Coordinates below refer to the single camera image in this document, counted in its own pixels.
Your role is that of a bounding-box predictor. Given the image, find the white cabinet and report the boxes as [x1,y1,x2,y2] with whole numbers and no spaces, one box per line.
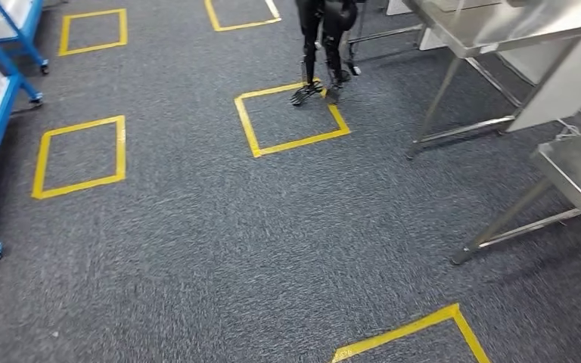
[505,29,581,134]

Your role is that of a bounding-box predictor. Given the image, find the black humanoid robot legs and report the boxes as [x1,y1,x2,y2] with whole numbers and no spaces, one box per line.
[289,0,367,107]

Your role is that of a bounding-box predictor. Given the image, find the white floor cable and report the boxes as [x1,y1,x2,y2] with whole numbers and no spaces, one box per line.
[553,117,581,142]

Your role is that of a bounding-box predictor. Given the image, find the stainless steel side table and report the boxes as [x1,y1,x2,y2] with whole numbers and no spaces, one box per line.
[402,0,581,160]

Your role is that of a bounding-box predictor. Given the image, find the yellow floor tape square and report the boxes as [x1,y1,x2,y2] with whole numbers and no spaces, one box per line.
[330,302,492,363]
[234,79,352,159]

